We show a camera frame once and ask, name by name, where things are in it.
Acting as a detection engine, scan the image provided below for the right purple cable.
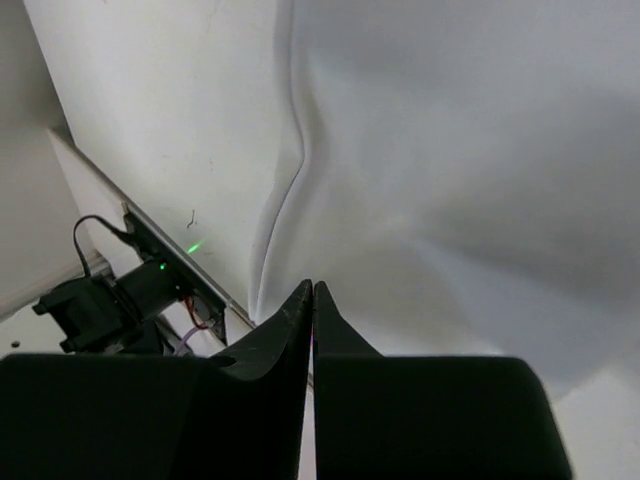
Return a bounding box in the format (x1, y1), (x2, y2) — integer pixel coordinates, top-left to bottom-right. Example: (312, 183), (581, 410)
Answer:
(172, 327), (199, 357)

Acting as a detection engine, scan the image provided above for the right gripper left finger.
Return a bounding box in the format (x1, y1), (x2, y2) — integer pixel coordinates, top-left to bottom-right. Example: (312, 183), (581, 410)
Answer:
(1, 280), (313, 479)

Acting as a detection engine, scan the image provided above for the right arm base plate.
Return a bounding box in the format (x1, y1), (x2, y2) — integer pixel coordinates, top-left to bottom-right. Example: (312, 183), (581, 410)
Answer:
(118, 209), (229, 344)

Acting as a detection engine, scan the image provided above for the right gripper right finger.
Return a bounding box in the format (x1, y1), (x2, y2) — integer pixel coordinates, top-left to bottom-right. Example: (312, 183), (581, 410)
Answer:
(313, 282), (573, 479)

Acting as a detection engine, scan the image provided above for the white skirt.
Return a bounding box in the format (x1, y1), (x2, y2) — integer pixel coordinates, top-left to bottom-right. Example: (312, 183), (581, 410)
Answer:
(248, 1), (639, 396)

